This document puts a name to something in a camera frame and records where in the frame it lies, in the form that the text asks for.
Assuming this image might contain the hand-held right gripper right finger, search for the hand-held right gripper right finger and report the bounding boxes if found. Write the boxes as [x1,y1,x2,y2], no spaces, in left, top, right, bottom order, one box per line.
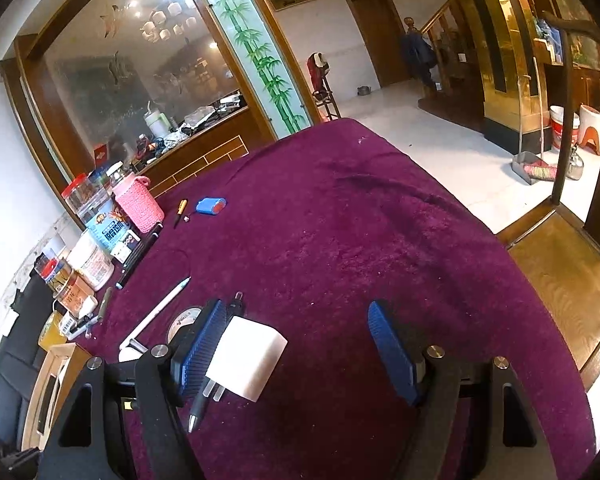
[368,300,563,480]

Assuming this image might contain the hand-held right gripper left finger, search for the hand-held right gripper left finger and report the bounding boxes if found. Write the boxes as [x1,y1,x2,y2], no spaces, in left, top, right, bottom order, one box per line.
[37,299,229,480]

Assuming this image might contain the black tape roll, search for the black tape roll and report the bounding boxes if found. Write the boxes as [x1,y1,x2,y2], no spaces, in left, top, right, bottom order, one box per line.
[167,306,203,346]

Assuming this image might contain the white eraser block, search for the white eraser block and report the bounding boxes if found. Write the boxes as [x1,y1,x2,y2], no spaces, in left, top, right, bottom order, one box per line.
[203,316,288,403]

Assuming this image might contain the white pen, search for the white pen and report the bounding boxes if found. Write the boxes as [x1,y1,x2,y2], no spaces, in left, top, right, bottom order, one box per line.
[119,276,192,352]

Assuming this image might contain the cardboard box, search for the cardboard box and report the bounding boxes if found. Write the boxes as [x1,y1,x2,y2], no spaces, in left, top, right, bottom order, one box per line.
[21,342,92,453]

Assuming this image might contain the purple tablecloth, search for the purple tablecloth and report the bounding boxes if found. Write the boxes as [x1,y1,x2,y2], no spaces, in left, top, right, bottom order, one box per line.
[72,117,597,480]

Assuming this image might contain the orange label jar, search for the orange label jar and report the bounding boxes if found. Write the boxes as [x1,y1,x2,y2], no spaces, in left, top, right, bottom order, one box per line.
[55,275,99,318]

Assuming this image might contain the white plastic jar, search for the white plastic jar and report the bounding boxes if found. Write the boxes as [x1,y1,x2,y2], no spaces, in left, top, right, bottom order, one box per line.
[66,232,115,291]

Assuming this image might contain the blue label can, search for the blue label can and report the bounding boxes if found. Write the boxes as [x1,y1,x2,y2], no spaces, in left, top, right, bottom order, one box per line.
[82,202,142,257]

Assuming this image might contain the yellow packet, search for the yellow packet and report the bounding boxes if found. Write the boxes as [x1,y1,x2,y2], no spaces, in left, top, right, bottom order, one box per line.
[39,310,66,351]

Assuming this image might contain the pink knitted bottle sleeve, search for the pink knitted bottle sleeve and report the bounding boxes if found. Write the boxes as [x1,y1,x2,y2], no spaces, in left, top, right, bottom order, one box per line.
[111,176,165,235]

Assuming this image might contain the small jar blue red lid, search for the small jar blue red lid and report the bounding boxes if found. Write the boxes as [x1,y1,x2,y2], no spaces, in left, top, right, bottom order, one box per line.
[34,255,73,293]

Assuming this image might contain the wooden chair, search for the wooden chair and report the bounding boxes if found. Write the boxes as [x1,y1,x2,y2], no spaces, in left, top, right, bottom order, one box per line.
[495,10,600,391]

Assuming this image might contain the black sofa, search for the black sofa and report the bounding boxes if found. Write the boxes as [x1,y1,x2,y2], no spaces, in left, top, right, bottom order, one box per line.
[0,260,56,461]

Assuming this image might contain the clear jar red lid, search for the clear jar red lid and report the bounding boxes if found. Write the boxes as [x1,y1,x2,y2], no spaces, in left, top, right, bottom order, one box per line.
[61,173,112,221]

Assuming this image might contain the glass jar silver lid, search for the glass jar silver lid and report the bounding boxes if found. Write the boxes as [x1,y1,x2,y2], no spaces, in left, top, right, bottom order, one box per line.
[105,161,131,187]

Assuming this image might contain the metal dustpan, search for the metal dustpan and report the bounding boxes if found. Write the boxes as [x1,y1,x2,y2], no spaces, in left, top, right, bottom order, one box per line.
[511,151,546,183]

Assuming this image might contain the red broom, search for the red broom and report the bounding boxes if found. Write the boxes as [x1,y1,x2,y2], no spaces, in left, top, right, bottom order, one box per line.
[522,57,556,183]

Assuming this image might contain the white thermos cup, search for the white thermos cup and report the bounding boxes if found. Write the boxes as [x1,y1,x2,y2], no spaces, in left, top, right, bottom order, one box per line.
[144,108,171,138]

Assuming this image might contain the wooden staircase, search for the wooden staircase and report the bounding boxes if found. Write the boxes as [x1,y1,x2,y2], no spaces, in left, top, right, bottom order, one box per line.
[417,0,486,131]

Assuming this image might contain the white red bucket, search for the white red bucket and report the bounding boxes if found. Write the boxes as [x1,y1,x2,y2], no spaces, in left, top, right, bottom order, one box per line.
[549,105,581,151]

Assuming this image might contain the red cloth bundle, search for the red cloth bundle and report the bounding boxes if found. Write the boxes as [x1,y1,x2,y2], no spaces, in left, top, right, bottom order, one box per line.
[307,52,331,98]

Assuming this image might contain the white orange stool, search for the white orange stool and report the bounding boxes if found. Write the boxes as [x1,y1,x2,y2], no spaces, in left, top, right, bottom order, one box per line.
[577,105,600,156]

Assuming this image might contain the wood framed glass partition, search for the wood framed glass partition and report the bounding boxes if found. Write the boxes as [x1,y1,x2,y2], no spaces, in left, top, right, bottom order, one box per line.
[0,0,281,201]

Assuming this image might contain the bamboo print glass panel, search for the bamboo print glass panel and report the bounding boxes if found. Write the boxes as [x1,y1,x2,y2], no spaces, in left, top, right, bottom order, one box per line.
[182,0,313,136]

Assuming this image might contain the wooden door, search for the wooden door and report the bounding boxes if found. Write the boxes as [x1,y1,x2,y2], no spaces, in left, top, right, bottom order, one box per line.
[344,0,411,88]

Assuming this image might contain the gold pillar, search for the gold pillar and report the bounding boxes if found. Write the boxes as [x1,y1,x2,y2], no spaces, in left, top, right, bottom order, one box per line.
[445,0,546,153]

